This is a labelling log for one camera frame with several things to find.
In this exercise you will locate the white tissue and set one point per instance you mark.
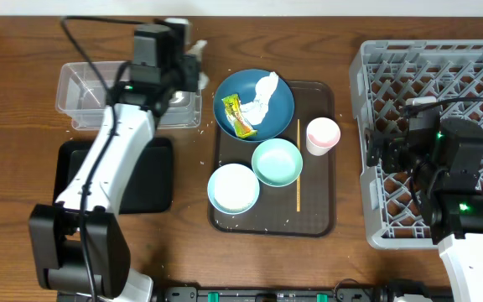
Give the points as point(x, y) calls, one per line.
point(254, 112)

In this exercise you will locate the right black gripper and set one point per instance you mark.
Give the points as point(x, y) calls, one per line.
point(393, 143)

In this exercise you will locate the grey dishwasher rack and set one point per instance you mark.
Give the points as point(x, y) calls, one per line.
point(383, 75)

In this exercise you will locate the brown serving tray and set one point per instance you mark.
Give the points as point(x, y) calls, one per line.
point(275, 210)

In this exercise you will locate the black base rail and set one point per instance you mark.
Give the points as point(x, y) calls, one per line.
point(189, 294)

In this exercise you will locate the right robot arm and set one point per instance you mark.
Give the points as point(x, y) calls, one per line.
point(442, 159)

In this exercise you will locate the yellow green snack wrapper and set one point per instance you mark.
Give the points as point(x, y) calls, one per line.
point(242, 128)

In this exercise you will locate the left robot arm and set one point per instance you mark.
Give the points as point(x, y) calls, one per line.
point(77, 243)

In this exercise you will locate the black plastic tray bin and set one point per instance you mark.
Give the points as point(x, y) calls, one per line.
point(150, 188)

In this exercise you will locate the pink white cup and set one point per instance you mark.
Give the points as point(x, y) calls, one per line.
point(322, 134)

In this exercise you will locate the dark blue plate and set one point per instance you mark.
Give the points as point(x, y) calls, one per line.
point(280, 110)

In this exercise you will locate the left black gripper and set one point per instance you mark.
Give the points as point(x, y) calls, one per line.
point(188, 70)

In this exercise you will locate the light blue rice bowl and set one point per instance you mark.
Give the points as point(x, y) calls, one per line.
point(233, 189)

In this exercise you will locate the clear plastic bin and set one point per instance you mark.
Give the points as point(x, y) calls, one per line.
point(81, 96)

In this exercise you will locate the wooden chopstick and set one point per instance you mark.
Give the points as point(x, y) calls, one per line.
point(298, 180)

